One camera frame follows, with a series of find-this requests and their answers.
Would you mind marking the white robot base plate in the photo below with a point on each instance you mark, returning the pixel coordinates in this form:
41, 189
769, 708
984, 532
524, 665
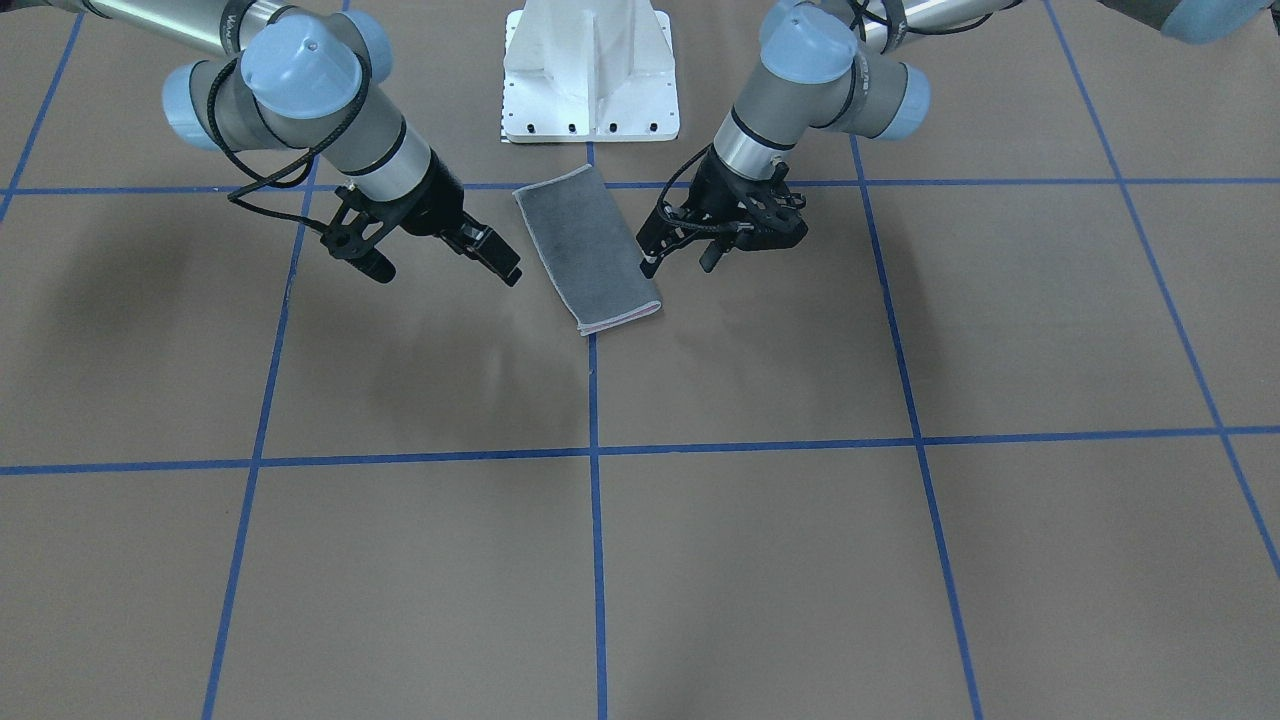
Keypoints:
589, 71

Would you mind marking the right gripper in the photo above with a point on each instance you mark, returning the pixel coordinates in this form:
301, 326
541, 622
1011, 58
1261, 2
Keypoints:
436, 201

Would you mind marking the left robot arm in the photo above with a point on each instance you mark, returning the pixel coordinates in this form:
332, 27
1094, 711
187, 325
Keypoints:
824, 65

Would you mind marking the pink and grey towel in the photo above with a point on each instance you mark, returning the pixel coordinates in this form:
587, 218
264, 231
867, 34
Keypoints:
588, 251

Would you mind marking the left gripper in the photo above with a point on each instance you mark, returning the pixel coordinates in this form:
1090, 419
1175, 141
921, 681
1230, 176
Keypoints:
712, 180

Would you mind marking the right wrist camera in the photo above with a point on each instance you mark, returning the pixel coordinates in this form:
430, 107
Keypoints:
355, 231

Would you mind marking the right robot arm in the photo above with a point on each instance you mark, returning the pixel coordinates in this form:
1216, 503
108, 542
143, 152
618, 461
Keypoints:
283, 87

